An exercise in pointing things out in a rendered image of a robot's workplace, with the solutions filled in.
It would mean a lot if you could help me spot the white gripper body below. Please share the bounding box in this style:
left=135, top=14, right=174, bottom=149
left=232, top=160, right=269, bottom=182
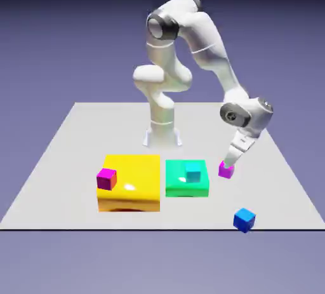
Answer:
left=223, top=143, right=245, bottom=168

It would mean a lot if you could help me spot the small violet cube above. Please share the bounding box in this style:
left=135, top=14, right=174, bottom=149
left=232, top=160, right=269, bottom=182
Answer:
left=218, top=160, right=235, bottom=180

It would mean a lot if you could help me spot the small cyan cube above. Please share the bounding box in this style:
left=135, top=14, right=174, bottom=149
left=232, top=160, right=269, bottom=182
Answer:
left=184, top=163, right=202, bottom=182

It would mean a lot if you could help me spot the small blue cube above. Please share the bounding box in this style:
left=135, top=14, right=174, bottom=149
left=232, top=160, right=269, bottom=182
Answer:
left=232, top=207, right=256, bottom=234

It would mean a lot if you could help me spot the small magenta cube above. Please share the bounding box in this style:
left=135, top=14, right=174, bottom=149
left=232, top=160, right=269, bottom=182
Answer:
left=96, top=168, right=118, bottom=191

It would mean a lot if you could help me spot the large green box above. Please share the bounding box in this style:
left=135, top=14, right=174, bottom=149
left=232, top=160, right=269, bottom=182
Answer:
left=164, top=159, right=210, bottom=198

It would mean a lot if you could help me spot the large yellow box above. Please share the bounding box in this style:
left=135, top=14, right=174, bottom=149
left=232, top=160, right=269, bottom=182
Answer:
left=96, top=154, right=161, bottom=213

